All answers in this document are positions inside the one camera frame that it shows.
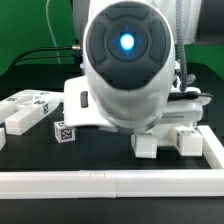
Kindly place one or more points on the white right fence bar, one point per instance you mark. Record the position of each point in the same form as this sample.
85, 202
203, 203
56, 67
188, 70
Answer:
212, 149

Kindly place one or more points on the white fence bar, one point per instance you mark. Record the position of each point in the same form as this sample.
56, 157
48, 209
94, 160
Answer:
112, 184
212, 149
2, 138

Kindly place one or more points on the white chair back assembly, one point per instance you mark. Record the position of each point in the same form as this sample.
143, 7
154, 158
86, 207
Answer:
21, 111

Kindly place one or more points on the white left fence bar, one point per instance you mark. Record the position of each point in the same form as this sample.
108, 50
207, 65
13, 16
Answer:
2, 138

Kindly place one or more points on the white front fence bar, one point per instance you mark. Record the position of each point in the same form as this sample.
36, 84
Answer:
112, 184

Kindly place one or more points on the white chair seat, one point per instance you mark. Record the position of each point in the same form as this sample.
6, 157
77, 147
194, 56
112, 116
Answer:
164, 133

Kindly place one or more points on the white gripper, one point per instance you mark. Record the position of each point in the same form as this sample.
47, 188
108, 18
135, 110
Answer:
96, 103

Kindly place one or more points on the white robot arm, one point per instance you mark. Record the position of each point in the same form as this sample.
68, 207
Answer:
134, 77

